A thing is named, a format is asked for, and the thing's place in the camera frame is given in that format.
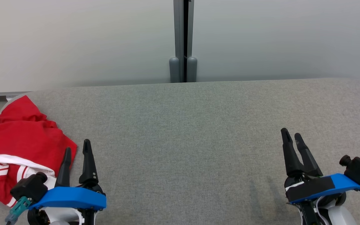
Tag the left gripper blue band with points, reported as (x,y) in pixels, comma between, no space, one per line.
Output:
(70,198)

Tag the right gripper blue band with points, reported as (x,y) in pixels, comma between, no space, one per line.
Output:
(311,189)

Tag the red shorts with white stripe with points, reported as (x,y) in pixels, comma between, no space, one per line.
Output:
(27,134)

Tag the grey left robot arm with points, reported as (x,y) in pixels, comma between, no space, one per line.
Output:
(59,223)

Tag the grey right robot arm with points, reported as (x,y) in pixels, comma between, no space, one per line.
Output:
(339,217)

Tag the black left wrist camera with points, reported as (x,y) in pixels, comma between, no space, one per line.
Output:
(30,187)

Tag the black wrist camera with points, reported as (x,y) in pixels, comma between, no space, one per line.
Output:
(359,170)
(30,187)

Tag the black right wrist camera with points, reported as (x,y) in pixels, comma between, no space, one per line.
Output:
(359,170)

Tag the grey cylinder post foot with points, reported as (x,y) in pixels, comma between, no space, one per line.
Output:
(192,70)
(174,70)

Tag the grey partition post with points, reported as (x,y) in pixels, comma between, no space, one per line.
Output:
(177,28)
(191,28)

